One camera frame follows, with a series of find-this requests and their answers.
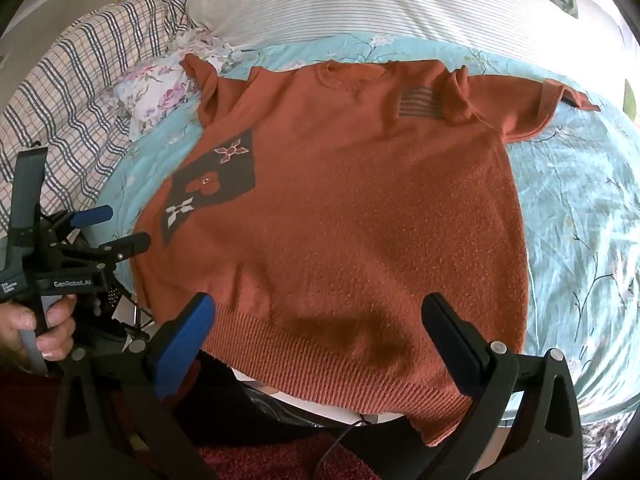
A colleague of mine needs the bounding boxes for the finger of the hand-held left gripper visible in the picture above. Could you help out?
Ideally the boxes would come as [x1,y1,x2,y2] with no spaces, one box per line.
[99,232,152,263]
[59,205,113,234]

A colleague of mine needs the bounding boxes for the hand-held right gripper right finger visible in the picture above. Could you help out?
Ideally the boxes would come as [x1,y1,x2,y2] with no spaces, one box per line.
[421,293,583,480]

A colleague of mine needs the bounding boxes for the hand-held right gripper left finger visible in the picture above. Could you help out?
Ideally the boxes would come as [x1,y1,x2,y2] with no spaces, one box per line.
[50,292,221,480]

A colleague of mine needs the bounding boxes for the orange knit sweater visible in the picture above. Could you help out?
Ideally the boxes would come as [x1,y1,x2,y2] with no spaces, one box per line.
[131,54,601,448]

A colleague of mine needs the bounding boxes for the person's left hand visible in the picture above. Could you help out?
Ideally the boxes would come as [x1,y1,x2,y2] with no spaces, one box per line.
[0,294,78,370]

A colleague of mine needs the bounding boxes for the plaid blanket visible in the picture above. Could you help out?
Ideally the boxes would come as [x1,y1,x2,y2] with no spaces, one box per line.
[0,0,201,221]

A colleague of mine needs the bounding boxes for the dark red fuzzy clothing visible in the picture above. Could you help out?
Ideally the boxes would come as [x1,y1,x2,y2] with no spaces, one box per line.
[0,355,326,480]

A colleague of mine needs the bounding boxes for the white floral pillow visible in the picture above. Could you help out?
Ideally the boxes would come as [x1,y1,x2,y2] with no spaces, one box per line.
[112,35,241,142]

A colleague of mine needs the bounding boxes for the white panel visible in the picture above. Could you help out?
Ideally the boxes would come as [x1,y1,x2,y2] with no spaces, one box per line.
[230,367,418,423]

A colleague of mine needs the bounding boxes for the light blue floral bed sheet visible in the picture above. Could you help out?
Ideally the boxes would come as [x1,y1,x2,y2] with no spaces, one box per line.
[100,35,640,461]

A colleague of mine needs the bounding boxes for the yellow-green cloth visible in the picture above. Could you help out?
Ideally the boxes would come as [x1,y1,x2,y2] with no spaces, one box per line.
[621,79,640,122]

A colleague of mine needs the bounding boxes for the white striped pillow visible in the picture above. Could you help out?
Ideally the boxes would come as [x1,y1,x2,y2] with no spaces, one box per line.
[185,0,631,86]

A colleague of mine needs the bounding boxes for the black cable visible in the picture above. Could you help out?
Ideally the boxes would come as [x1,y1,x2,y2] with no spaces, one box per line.
[317,414,373,480]

